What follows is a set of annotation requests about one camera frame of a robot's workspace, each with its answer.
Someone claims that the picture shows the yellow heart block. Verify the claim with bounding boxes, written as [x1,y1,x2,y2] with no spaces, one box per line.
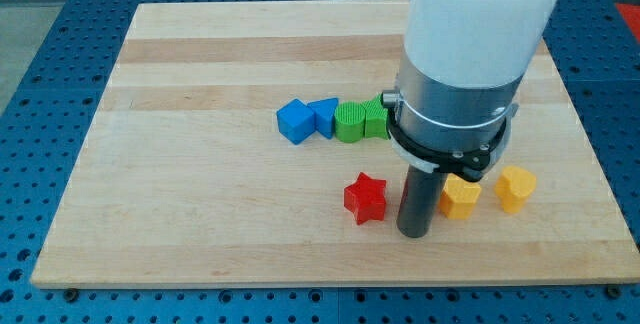
[494,166,537,214]

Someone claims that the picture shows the blue triangle block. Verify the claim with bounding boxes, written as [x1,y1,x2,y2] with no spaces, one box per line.
[307,97,339,139]

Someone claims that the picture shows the red star block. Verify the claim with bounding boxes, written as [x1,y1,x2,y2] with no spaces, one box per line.
[343,172,387,225]

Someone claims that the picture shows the wooden board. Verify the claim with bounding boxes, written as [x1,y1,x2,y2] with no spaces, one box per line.
[31,0,639,289]

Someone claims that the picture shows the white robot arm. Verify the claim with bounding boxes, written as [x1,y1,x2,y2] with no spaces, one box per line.
[381,0,557,182]

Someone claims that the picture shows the blue cube block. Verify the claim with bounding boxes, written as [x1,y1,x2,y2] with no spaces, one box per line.
[276,99,315,145]

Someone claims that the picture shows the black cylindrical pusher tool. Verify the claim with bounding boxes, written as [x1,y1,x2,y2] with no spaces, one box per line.
[396,166,447,238]

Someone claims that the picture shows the green cylinder block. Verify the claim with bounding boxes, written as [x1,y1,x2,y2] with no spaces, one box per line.
[334,102,366,143]

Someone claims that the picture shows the yellow hexagon block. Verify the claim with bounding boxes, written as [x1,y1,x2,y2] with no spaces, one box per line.
[438,174,482,220]

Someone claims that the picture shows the green star block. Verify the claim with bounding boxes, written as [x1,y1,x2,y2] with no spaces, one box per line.
[361,95,389,139]

